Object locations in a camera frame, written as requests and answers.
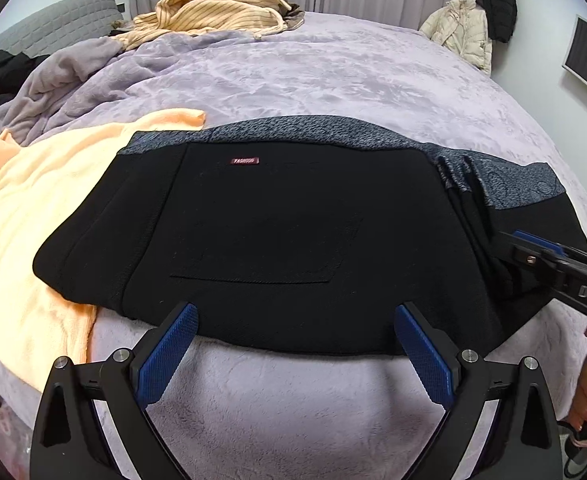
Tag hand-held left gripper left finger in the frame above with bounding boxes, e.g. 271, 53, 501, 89
30, 301, 199, 480

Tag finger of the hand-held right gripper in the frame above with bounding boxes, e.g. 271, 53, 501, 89
493, 230, 565, 282

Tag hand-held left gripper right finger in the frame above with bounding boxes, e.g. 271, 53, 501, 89
395, 301, 564, 480

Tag black pants with patterned trim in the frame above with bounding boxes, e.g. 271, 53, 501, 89
32, 115, 587, 358

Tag person's right hand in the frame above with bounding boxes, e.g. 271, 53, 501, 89
571, 320, 587, 441

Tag peach fleece blanket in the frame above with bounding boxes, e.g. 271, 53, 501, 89
0, 109, 207, 393

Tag white puffer jacket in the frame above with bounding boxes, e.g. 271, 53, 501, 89
418, 0, 493, 75

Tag black puffer jacket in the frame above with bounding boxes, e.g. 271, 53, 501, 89
476, 0, 518, 43

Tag purple bed blanket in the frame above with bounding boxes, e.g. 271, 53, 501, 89
0, 10, 587, 480

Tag grey fleece blanket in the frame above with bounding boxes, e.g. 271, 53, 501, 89
0, 35, 139, 151

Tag black clothes pile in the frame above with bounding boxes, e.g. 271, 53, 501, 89
0, 50, 49, 121

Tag grey-brown cloth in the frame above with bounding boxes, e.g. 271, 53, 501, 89
281, 4, 305, 32

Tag beige striped garment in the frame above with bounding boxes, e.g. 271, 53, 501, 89
124, 0, 294, 51

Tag grey quilted headboard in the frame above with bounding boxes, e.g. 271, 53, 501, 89
0, 0, 119, 58

